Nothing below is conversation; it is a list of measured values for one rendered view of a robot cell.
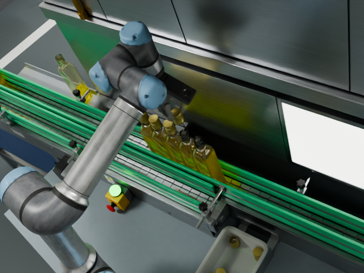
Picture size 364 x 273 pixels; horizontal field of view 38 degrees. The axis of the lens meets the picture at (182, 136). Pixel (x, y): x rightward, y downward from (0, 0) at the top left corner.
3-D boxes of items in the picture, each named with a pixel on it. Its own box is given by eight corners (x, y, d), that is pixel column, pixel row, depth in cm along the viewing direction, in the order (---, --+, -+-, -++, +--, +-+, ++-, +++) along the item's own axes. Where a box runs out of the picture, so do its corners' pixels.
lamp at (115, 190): (124, 189, 201) (121, 186, 198) (117, 199, 199) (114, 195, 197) (115, 185, 203) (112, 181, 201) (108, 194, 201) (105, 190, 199)
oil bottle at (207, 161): (225, 177, 185) (212, 143, 169) (217, 189, 183) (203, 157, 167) (212, 171, 188) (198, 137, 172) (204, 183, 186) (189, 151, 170)
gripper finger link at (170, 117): (160, 116, 163) (153, 94, 157) (175, 121, 160) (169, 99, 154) (154, 123, 162) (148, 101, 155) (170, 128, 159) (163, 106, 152)
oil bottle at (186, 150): (212, 170, 189) (198, 137, 172) (204, 183, 186) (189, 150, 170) (199, 165, 191) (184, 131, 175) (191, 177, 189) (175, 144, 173)
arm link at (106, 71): (106, 83, 127) (138, 54, 129) (81, 66, 133) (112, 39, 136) (119, 104, 133) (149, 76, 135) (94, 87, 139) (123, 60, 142)
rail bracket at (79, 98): (99, 103, 224) (87, 83, 213) (90, 115, 221) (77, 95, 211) (93, 100, 226) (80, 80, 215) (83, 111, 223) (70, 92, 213)
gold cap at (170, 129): (178, 128, 173) (175, 120, 170) (172, 136, 172) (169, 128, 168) (170, 124, 175) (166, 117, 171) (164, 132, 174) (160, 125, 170)
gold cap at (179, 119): (186, 117, 163) (183, 109, 159) (181, 126, 161) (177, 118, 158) (177, 114, 165) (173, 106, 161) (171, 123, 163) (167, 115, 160)
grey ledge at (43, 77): (191, 141, 211) (184, 124, 202) (179, 158, 207) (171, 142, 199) (36, 77, 259) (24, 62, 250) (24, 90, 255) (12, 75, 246)
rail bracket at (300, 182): (317, 192, 173) (314, 171, 163) (307, 208, 171) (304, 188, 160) (306, 187, 175) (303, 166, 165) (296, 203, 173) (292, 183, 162)
